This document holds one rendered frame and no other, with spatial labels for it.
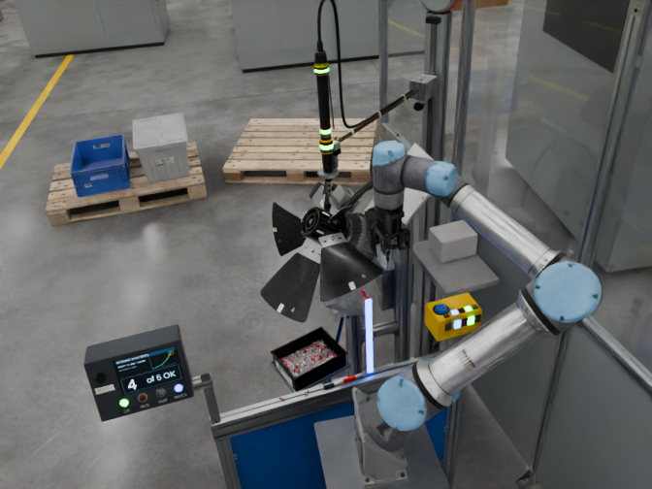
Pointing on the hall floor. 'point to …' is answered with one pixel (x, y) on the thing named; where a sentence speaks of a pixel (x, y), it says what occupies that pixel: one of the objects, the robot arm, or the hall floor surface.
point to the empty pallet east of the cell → (299, 151)
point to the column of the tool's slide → (430, 215)
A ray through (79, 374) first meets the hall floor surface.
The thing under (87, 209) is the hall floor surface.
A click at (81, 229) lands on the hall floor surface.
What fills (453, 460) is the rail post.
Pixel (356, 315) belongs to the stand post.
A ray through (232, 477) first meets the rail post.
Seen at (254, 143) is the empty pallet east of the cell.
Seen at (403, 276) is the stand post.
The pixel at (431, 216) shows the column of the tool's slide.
